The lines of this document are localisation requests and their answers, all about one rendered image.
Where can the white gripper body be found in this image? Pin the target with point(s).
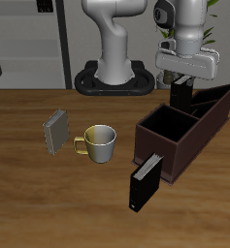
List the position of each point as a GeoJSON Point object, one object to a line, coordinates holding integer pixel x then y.
{"type": "Point", "coordinates": [184, 63]}

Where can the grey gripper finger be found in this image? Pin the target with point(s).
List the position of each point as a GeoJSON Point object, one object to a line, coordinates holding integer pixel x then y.
{"type": "Point", "coordinates": [190, 81]}

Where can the black book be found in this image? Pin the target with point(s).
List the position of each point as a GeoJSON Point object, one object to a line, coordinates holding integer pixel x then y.
{"type": "Point", "coordinates": [181, 97]}
{"type": "Point", "coordinates": [145, 187]}

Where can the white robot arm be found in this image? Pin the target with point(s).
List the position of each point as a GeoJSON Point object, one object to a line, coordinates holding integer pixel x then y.
{"type": "Point", "coordinates": [114, 48]}

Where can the dark brown desk caddy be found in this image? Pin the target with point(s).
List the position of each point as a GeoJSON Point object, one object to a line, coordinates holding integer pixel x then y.
{"type": "Point", "coordinates": [190, 142]}

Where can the grey book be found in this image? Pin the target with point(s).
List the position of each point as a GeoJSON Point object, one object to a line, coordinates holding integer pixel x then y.
{"type": "Point", "coordinates": [57, 132]}

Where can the green pot plant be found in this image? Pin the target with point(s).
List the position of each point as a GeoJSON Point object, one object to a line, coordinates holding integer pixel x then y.
{"type": "Point", "coordinates": [165, 79]}

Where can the yellow and white mug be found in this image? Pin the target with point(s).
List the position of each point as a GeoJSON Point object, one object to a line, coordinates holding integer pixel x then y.
{"type": "Point", "coordinates": [102, 145]}

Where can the black books on shelf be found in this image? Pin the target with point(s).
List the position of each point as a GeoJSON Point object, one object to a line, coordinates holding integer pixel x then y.
{"type": "Point", "coordinates": [44, 5]}

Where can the grey shelf unit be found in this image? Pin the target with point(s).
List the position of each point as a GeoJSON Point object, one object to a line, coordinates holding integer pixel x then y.
{"type": "Point", "coordinates": [26, 48]}

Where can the flat black base plate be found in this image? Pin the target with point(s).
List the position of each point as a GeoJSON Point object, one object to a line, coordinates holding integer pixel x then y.
{"type": "Point", "coordinates": [84, 84]}

